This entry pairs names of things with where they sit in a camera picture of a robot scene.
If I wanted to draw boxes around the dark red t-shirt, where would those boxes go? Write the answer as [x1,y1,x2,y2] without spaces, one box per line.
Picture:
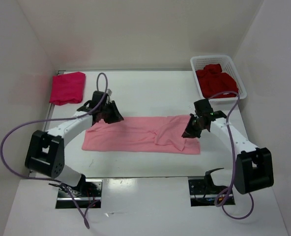
[196,64,238,98]

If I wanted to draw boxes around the magenta t-shirt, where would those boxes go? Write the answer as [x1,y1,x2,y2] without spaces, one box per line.
[49,72,86,106]

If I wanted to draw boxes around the light pink t-shirt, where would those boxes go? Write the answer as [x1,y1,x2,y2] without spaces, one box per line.
[82,115,201,155]

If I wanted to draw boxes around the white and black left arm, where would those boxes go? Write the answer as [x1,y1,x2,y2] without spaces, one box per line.
[25,101,124,197]

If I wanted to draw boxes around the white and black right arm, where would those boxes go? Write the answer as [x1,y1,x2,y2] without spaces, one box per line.
[182,99,274,194]

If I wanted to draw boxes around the white plastic basket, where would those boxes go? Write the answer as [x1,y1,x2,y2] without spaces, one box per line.
[190,55,247,102]

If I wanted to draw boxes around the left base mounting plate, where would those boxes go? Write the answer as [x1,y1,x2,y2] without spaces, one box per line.
[55,178,103,209]

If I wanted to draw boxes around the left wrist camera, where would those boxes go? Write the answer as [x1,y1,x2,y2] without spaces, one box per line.
[77,89,112,115]

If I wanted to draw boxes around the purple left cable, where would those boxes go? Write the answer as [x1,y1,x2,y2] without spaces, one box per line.
[0,72,112,229]

